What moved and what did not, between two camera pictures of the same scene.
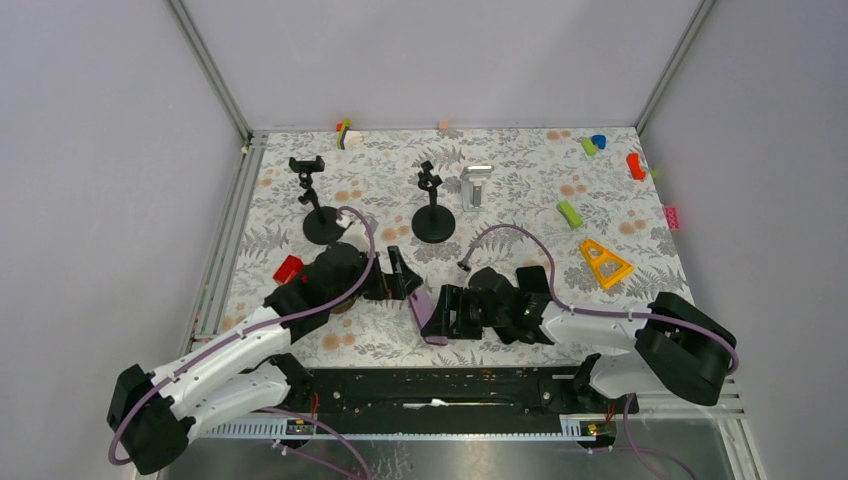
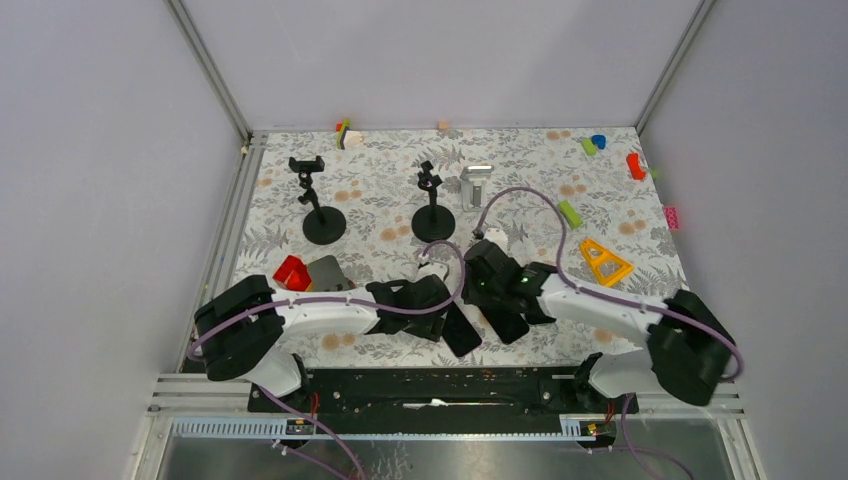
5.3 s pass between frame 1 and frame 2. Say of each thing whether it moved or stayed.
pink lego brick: stayed
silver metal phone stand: stayed
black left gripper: moved
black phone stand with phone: stayed
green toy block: stayed
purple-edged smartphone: moved
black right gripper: moved
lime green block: stayed
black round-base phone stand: stayed
